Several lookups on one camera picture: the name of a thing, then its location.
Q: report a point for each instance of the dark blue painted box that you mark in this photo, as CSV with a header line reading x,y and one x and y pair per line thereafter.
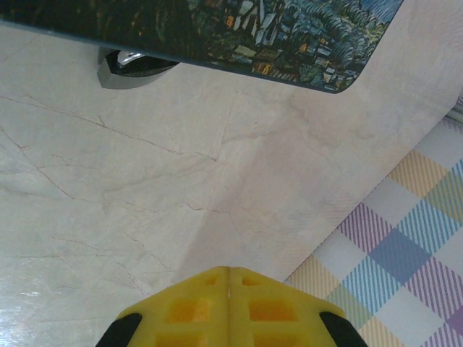
x,y
253,36

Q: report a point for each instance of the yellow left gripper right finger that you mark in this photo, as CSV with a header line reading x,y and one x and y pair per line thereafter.
x,y
275,311

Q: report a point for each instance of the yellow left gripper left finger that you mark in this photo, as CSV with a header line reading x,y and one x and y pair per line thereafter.
x,y
188,311

